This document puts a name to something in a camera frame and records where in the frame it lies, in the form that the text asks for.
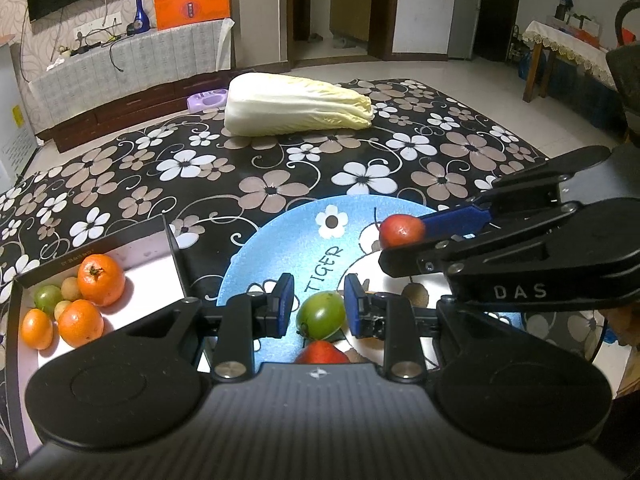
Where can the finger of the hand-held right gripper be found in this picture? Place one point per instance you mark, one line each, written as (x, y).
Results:
(500, 235)
(455, 222)

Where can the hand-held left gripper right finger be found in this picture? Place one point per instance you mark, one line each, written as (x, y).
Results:
(352, 305)

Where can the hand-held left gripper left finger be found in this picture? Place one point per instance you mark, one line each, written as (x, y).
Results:
(285, 305)

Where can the large green tomato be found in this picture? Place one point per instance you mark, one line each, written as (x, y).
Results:
(322, 315)

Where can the red tomato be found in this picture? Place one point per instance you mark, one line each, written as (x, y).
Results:
(401, 230)
(322, 352)

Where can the blue round printed plate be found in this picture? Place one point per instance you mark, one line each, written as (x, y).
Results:
(280, 245)

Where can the black cardboard box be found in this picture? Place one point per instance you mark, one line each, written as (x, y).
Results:
(145, 305)

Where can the large orange tomato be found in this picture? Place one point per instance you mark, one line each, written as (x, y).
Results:
(100, 280)

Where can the medium orange tomato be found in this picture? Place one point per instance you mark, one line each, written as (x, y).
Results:
(80, 322)

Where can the small yellow-green fruit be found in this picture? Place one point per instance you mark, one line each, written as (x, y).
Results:
(62, 308)
(70, 287)

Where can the small green tomato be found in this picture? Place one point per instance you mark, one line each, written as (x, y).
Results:
(47, 297)

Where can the small orange tomato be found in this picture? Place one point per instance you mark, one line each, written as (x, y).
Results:
(36, 329)

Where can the person's right forearm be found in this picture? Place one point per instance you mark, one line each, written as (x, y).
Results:
(622, 330)

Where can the wooden side table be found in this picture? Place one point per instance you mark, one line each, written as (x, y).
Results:
(531, 72)

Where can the blue bag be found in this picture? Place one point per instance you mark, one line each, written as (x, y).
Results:
(531, 66)

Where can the black chair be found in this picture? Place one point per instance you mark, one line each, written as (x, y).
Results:
(625, 60)

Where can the napa cabbage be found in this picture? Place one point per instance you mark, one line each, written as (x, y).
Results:
(290, 105)

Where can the side table with lace cloth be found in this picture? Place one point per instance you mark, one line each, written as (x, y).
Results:
(565, 42)

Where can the grey slipper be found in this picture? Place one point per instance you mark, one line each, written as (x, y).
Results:
(345, 43)

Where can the purple plastic item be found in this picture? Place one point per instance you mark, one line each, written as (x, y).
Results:
(205, 100)

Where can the wooden kitchen cabinet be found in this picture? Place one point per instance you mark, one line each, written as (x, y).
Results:
(350, 10)

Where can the small dark blue object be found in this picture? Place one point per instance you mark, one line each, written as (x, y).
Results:
(562, 6)

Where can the dark wooden TV cabinet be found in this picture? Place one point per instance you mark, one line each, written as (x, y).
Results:
(125, 110)

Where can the cloth-covered TV cabinet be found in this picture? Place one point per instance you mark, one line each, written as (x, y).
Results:
(150, 55)

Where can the blue glass bottle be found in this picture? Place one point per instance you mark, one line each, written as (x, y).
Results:
(138, 17)

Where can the white chest freezer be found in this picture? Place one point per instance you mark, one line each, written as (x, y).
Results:
(12, 110)

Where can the dark wooden door frame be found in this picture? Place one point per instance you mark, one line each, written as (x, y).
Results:
(385, 5)

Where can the white wall power sockets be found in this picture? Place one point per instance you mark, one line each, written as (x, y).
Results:
(95, 22)

